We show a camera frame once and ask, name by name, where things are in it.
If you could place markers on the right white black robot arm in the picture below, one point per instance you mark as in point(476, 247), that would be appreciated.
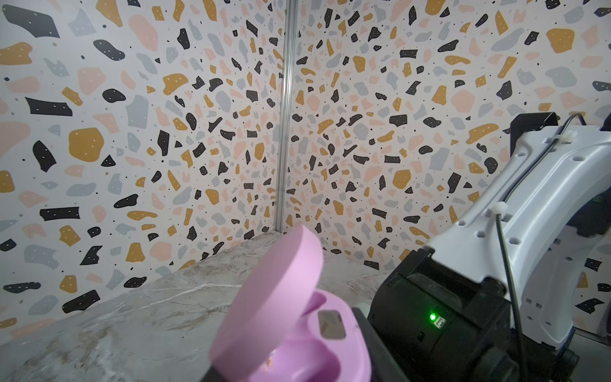
point(490, 298)

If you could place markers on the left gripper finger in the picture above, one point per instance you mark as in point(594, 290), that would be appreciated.
point(383, 365)

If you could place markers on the pink earbud case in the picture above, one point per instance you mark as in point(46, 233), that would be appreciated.
point(281, 327)

